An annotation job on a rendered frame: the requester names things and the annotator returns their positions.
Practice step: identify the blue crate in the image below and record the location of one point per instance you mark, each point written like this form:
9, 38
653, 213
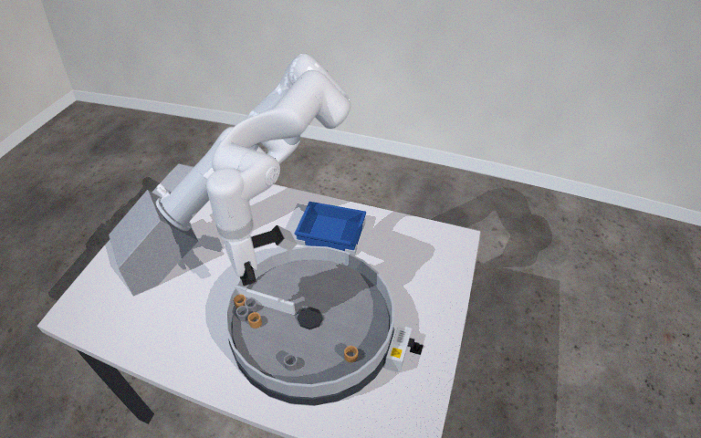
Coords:
331, 226

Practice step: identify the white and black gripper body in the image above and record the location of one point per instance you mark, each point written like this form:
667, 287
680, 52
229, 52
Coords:
241, 251

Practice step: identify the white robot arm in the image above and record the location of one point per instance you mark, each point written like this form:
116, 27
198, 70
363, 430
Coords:
230, 190

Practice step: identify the bronze bushing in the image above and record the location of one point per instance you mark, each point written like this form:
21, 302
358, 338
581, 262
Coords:
350, 349
256, 324
239, 298

